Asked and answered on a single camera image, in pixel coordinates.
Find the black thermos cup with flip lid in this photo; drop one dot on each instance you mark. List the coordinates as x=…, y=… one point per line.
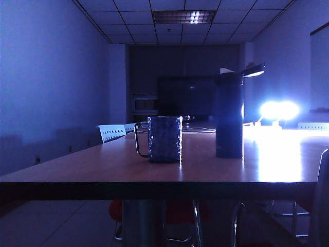
x=228, y=115

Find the black television screen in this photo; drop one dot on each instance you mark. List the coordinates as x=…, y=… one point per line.
x=185, y=95

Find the white perforated chair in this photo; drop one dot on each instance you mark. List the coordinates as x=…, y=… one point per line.
x=110, y=132
x=313, y=126
x=129, y=127

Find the red chair with chrome legs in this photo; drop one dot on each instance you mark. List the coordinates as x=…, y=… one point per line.
x=180, y=212

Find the metal table leg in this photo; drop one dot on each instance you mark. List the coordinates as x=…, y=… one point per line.
x=142, y=223

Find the ceiling light panel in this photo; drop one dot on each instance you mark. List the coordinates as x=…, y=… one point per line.
x=183, y=17

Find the bright table lamp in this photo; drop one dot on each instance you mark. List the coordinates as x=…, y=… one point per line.
x=280, y=110

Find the white chair with chrome legs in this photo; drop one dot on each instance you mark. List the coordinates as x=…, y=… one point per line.
x=324, y=195

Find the grey wall cabinet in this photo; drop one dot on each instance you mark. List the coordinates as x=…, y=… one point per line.
x=144, y=104

